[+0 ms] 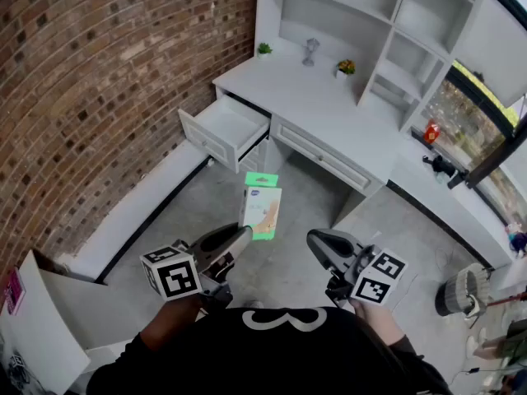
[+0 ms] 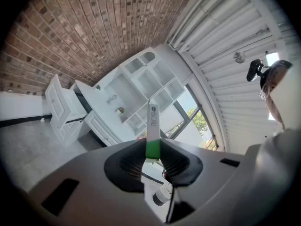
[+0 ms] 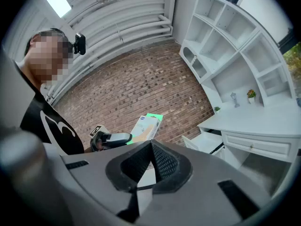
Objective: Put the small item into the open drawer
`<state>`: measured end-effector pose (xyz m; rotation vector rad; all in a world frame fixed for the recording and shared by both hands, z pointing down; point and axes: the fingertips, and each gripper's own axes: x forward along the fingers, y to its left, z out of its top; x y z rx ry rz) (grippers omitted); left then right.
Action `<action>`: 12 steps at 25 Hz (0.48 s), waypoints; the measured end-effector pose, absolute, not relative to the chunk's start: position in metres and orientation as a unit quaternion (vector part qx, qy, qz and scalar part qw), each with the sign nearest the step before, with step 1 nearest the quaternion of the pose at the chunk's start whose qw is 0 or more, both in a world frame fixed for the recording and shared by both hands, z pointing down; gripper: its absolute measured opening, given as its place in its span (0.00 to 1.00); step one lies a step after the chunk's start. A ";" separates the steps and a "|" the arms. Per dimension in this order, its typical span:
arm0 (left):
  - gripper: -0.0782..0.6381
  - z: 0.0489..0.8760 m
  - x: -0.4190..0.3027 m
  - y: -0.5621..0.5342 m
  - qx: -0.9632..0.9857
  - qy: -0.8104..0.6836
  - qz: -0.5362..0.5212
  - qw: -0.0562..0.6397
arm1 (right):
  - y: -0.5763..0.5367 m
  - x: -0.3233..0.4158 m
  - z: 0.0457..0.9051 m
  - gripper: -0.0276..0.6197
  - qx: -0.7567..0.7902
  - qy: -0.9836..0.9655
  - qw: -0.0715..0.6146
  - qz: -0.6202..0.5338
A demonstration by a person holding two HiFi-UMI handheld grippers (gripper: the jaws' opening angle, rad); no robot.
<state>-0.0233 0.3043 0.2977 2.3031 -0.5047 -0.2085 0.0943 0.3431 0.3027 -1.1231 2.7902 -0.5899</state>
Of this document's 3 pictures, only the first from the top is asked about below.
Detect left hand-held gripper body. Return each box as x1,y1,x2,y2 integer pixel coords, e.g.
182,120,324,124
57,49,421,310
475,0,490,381
139,239,236,309

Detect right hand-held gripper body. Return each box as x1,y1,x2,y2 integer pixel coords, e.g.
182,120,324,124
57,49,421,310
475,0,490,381
324,245,409,309

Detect white and green product box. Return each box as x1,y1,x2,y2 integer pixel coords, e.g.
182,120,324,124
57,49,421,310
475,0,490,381
238,171,283,242

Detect white drawer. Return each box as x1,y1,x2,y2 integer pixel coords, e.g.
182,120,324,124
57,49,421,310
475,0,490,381
177,91,272,174
273,121,375,193

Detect person's right forearm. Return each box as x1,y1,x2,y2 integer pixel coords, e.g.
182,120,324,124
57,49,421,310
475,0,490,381
352,300,408,350

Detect person's left forearm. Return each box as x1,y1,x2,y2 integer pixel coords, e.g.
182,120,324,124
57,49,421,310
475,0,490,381
138,297,203,352

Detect white closed drawer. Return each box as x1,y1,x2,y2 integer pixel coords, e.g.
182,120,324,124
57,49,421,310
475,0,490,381
273,121,375,193

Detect white window ledge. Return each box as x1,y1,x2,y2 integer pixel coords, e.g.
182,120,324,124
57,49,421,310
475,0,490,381
385,137,516,269

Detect person's black shirt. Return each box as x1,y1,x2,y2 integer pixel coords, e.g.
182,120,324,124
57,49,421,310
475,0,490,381
85,305,455,395

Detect black device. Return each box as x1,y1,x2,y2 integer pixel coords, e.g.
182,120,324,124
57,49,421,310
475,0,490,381
422,154,459,181

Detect red stick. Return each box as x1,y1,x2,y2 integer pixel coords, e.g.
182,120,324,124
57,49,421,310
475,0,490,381
487,291,527,307

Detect red box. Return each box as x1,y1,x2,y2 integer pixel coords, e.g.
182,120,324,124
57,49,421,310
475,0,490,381
423,118,441,145

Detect white cabinet panel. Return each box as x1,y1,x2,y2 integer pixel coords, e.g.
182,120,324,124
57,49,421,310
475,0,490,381
0,249,92,395

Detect white desk with hutch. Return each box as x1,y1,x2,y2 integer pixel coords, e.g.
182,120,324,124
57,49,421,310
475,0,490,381
211,0,492,200

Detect colourful toy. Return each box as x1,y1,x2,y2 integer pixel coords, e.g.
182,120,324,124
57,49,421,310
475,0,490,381
505,221,527,259

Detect pink book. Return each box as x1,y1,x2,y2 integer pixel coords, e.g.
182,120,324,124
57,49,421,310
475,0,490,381
1,267,27,317

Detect yellow flower potted plant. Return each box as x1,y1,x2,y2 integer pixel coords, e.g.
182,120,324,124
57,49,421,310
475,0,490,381
334,58,357,80

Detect black pole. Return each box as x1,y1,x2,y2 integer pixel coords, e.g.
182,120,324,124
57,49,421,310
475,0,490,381
446,113,527,190

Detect grey figurine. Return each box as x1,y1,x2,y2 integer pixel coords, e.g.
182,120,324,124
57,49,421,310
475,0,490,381
301,36,323,67

